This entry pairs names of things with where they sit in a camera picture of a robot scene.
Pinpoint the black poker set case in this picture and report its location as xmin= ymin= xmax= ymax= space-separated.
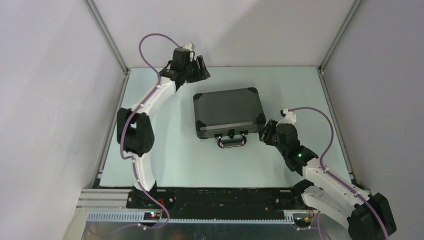
xmin=192 ymin=87 xmax=267 ymax=149

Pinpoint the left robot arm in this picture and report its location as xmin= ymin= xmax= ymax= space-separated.
xmin=116 ymin=43 xmax=211 ymax=192

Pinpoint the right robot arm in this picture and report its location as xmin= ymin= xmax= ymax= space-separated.
xmin=258 ymin=120 xmax=397 ymax=240

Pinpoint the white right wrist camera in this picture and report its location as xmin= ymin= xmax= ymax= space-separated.
xmin=278 ymin=108 xmax=297 ymax=125

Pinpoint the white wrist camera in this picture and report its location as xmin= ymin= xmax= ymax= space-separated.
xmin=278 ymin=108 xmax=297 ymax=125
xmin=181 ymin=42 xmax=196 ymax=62

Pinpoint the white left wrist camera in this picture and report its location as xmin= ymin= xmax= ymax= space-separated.
xmin=181 ymin=42 xmax=196 ymax=62

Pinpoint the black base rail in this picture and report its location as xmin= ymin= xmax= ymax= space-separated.
xmin=126 ymin=186 xmax=315 ymax=221

